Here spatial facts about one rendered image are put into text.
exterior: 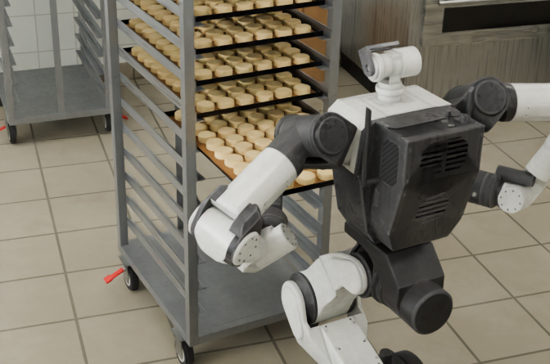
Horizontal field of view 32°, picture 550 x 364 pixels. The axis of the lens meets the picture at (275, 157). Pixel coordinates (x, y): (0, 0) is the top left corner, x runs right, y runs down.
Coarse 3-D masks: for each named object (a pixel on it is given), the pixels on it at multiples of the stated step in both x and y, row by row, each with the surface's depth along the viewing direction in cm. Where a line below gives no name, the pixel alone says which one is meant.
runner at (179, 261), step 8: (128, 200) 328; (136, 208) 322; (144, 216) 316; (144, 224) 317; (152, 224) 316; (152, 232) 311; (160, 232) 312; (160, 240) 305; (168, 248) 299; (176, 256) 294; (184, 272) 290; (200, 280) 287; (200, 288) 283
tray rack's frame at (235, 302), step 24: (120, 96) 313; (120, 120) 317; (120, 144) 320; (120, 168) 324; (120, 192) 328; (120, 216) 331; (120, 240) 335; (168, 240) 340; (144, 264) 326; (216, 264) 327; (288, 264) 328; (168, 288) 313; (216, 288) 314; (240, 288) 314; (264, 288) 314; (168, 312) 302; (216, 312) 301; (240, 312) 301; (264, 312) 301; (216, 336) 293
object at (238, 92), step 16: (144, 64) 296; (160, 64) 293; (160, 80) 286; (176, 80) 281; (240, 80) 282; (256, 80) 287; (272, 80) 284; (288, 80) 282; (208, 96) 272; (224, 96) 271; (240, 96) 270; (256, 96) 272; (272, 96) 272; (288, 96) 274
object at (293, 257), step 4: (292, 252) 317; (296, 252) 314; (284, 256) 317; (288, 256) 317; (292, 256) 317; (296, 256) 315; (300, 256) 312; (288, 260) 315; (292, 260) 315; (296, 260) 315; (300, 260) 313; (304, 260) 310; (292, 264) 313; (296, 264) 313; (300, 264) 313; (304, 264) 311; (308, 264) 308; (296, 268) 311; (300, 268) 310; (304, 268) 311
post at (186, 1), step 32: (192, 0) 244; (192, 32) 248; (192, 64) 251; (192, 96) 255; (192, 128) 259; (192, 160) 263; (192, 192) 267; (192, 256) 276; (192, 288) 281; (192, 320) 286
